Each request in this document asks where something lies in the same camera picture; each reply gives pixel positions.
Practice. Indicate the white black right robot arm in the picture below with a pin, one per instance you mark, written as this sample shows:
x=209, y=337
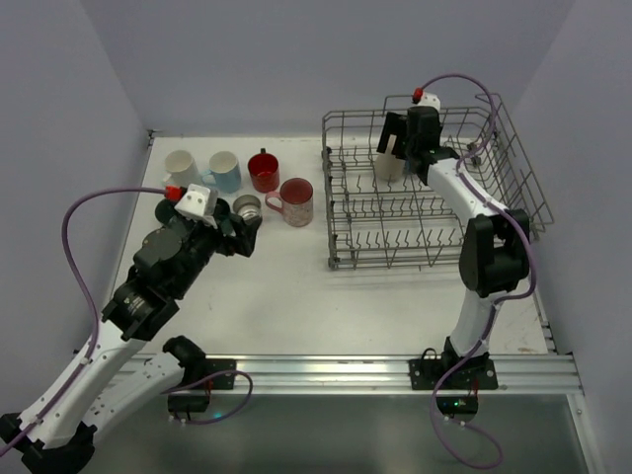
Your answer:
x=495, y=254

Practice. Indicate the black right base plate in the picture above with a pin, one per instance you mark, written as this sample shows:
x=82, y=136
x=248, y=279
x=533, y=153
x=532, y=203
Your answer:
x=478, y=372

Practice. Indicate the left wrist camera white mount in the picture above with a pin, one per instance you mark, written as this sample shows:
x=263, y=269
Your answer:
x=195, y=202

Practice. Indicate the aluminium mounting rail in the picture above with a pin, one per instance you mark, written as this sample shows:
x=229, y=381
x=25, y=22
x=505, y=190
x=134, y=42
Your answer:
x=392, y=375

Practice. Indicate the cream small cup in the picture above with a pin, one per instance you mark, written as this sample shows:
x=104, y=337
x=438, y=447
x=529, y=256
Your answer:
x=248, y=207

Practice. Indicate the grey mug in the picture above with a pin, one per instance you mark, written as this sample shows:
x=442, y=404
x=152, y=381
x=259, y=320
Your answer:
x=164, y=211

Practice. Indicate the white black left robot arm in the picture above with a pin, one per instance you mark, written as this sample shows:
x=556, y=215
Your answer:
x=59, y=432

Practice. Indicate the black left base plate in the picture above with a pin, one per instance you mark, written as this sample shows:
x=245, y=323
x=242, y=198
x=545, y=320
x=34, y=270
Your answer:
x=207, y=374

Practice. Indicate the grey wire dish rack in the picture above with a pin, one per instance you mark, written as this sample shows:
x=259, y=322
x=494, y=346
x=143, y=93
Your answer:
x=384, y=224

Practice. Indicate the beige tall cup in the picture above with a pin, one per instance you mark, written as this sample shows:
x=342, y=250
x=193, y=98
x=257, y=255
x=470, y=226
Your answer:
x=387, y=166

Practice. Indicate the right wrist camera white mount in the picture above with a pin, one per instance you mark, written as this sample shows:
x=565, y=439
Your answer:
x=422, y=98

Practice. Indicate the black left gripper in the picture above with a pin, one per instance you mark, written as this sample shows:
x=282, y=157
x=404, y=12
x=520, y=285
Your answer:
x=229, y=231

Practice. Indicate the red mug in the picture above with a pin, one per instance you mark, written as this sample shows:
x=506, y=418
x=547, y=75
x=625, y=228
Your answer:
x=263, y=169

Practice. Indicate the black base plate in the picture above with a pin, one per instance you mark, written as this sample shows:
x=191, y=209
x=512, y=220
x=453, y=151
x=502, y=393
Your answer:
x=478, y=372
x=207, y=374

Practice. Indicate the black controller box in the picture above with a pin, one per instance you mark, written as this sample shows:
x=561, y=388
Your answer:
x=459, y=408
x=183, y=407

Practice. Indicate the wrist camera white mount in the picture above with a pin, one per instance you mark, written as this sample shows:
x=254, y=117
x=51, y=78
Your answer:
x=195, y=202
x=422, y=98

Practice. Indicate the light blue mug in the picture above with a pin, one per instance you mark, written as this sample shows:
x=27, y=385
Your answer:
x=223, y=172

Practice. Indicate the pink patterned mug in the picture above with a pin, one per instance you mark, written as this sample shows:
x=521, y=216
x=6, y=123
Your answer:
x=294, y=201

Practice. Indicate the black right controller box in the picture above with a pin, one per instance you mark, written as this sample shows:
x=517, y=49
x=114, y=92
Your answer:
x=459, y=408

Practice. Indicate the white mug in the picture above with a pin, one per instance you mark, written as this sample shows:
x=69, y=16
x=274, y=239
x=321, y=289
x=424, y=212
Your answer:
x=181, y=170

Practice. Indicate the black left controller box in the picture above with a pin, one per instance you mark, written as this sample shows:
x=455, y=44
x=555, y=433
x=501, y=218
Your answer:
x=183, y=407

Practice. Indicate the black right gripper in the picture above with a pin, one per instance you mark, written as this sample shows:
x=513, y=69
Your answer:
x=395, y=130

